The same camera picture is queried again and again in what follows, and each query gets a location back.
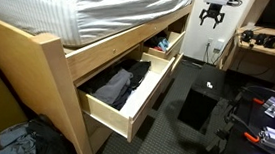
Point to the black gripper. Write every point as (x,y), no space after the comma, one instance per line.
(214,8)

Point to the light wooden drawer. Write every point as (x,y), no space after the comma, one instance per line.
(142,97)
(175,45)
(178,61)

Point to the white power adapter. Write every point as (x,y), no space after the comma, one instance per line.
(219,45)

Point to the black desk gadget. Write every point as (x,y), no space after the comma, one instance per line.
(261,39)
(247,35)
(272,42)

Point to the blue cloth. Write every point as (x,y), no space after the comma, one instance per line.
(163,44)

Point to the wooden desk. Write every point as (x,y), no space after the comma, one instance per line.
(263,50)

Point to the black crumpled garment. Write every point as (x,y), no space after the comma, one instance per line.
(153,41)

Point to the small white sticker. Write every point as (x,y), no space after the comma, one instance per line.
(209,85)

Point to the black folded garment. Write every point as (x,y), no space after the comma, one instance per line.
(139,72)

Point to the black clamp stand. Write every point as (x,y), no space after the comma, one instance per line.
(222,136)

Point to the grey folded garment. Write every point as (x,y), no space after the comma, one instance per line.
(113,86)

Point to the mattress with striped sheet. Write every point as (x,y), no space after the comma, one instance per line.
(83,5)

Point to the black clothes pile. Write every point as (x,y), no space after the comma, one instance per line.
(51,141)

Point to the grey blue clothes pile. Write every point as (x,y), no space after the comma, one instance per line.
(14,141)

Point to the white wall outlet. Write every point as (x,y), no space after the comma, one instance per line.
(210,41)

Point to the wooden bed frame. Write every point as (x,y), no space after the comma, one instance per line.
(44,65)

